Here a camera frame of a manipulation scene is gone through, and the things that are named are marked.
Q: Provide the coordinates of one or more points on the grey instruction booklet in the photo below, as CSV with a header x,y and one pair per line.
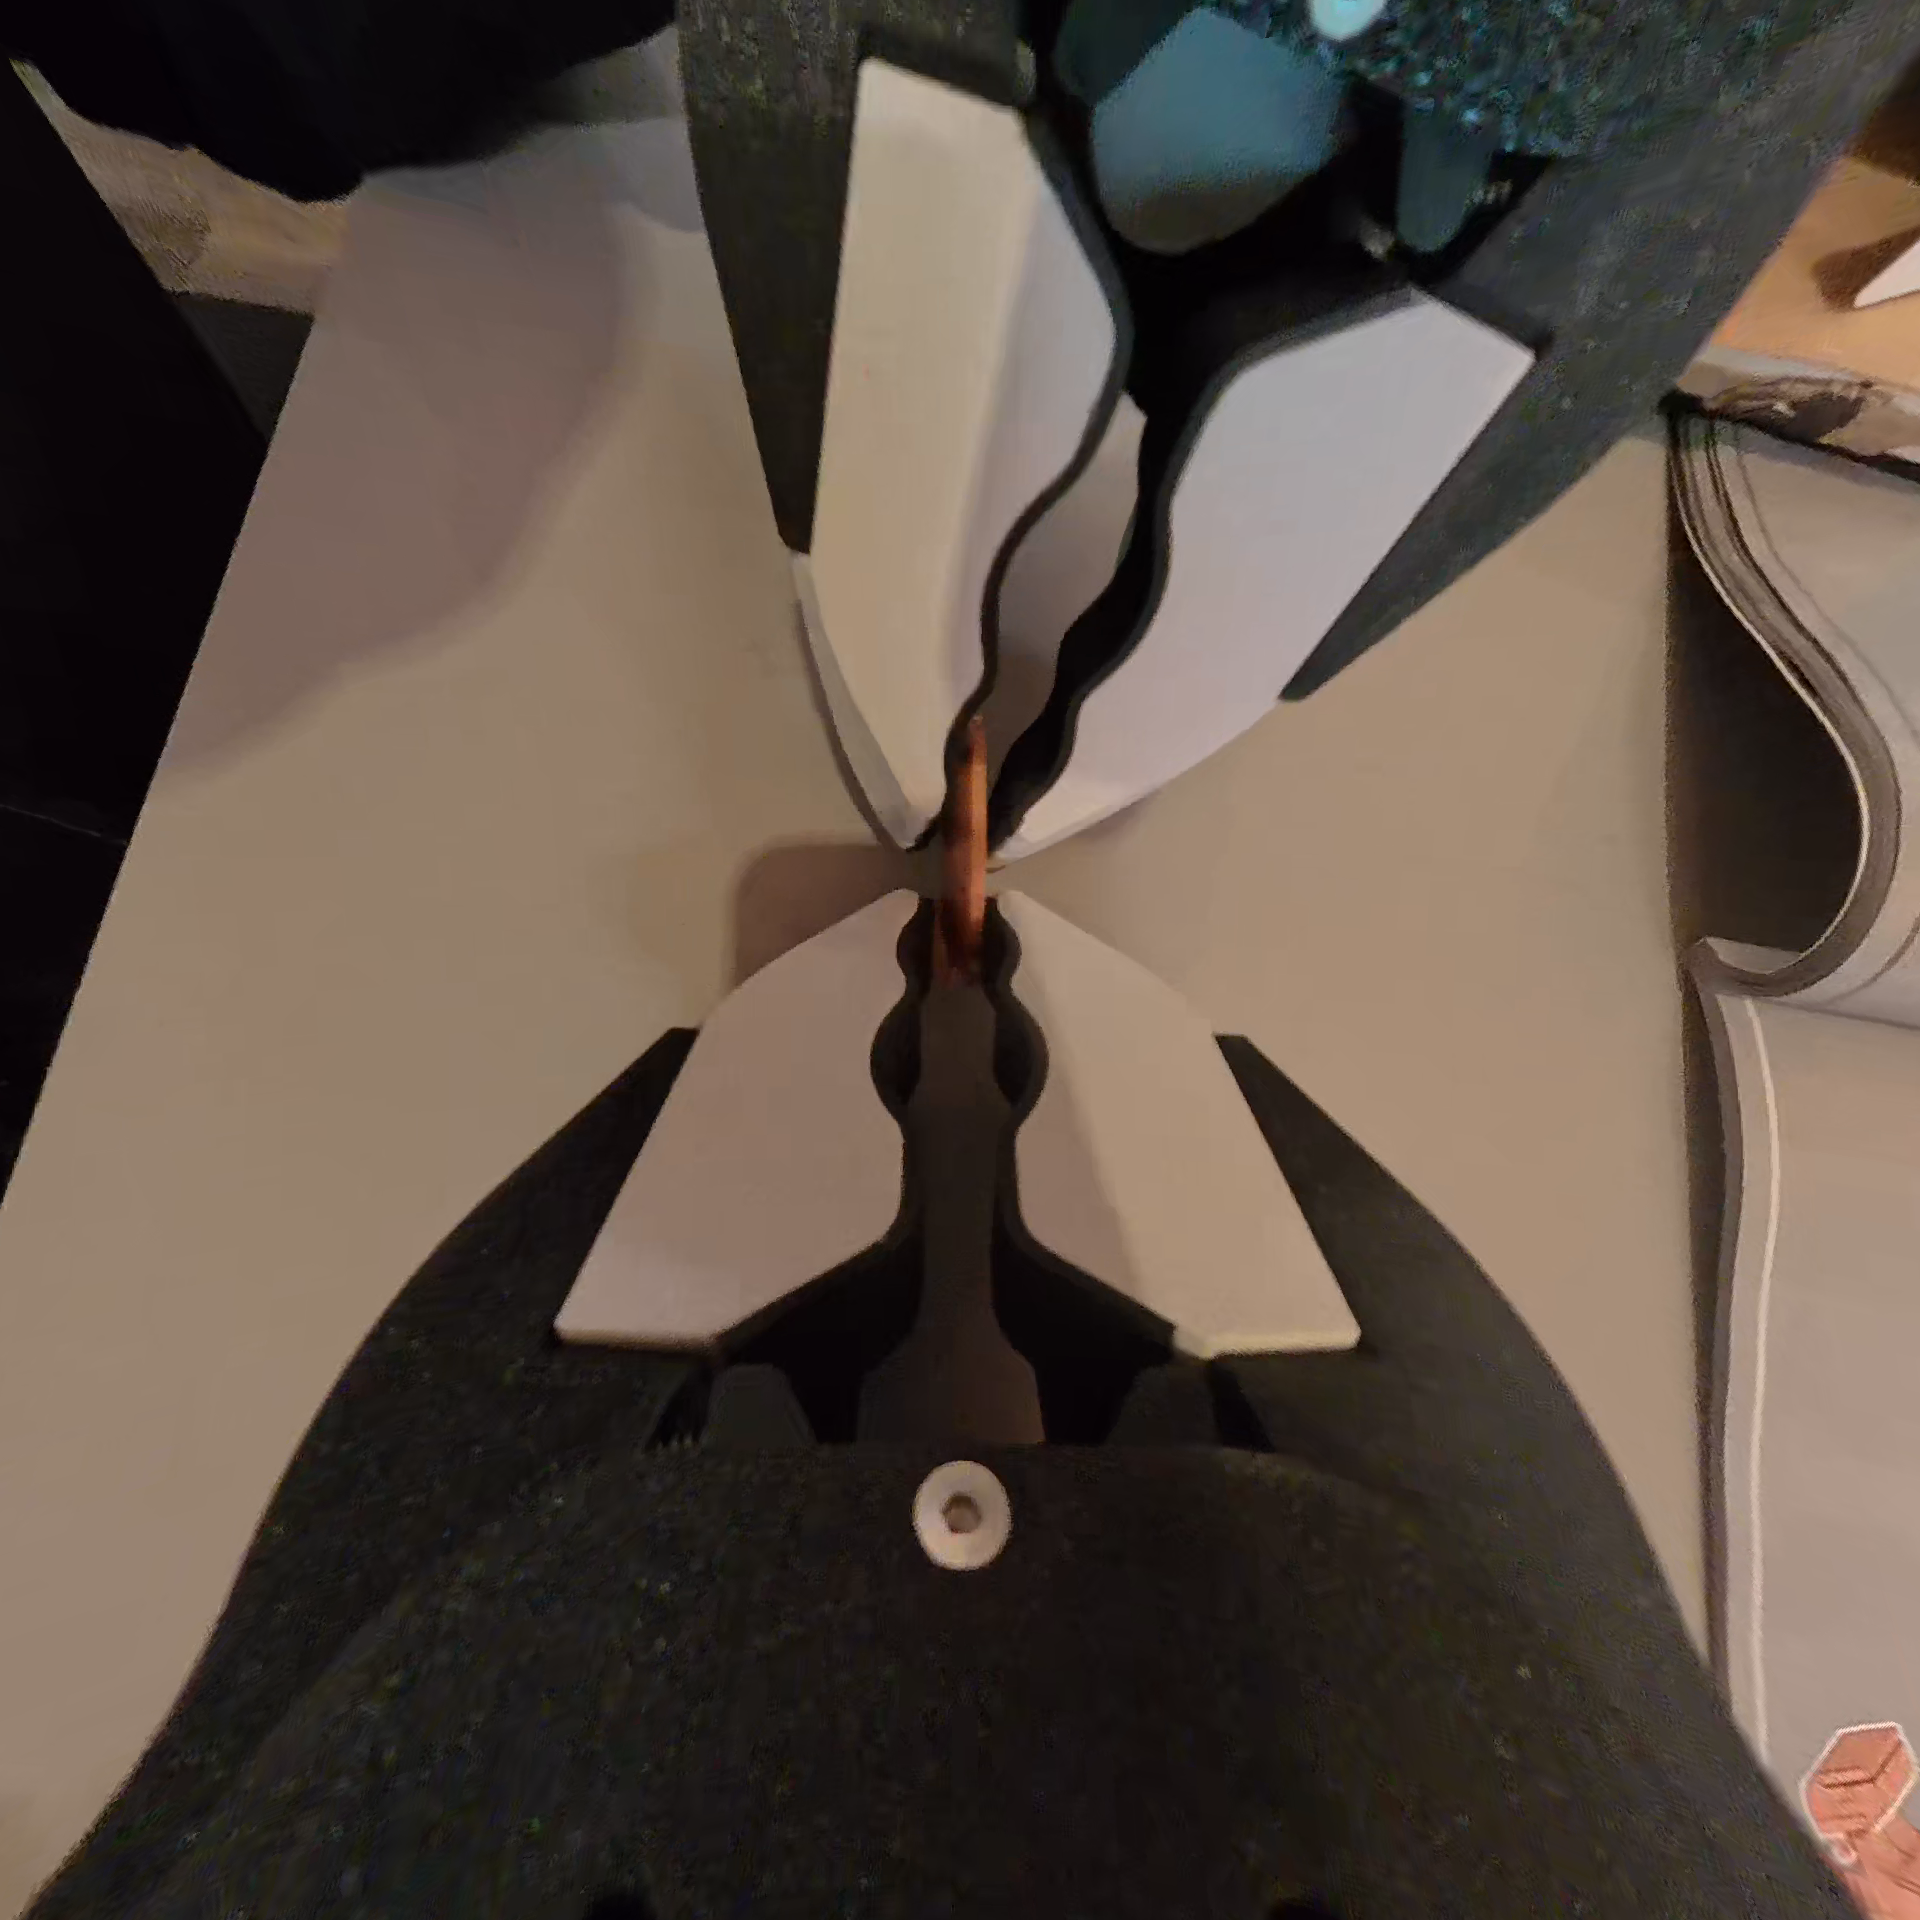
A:
x,y
1800,1199

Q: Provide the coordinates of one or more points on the brown curved brick piece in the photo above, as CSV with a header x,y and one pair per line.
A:
x,y
967,856

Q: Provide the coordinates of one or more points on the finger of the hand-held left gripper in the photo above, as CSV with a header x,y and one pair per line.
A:
x,y
1289,512
933,331

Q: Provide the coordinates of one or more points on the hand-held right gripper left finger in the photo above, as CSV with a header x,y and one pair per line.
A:
x,y
751,1170

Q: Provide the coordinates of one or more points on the grey desk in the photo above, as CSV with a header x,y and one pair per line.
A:
x,y
451,752

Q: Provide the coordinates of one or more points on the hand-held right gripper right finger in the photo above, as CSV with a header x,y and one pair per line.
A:
x,y
1185,1170

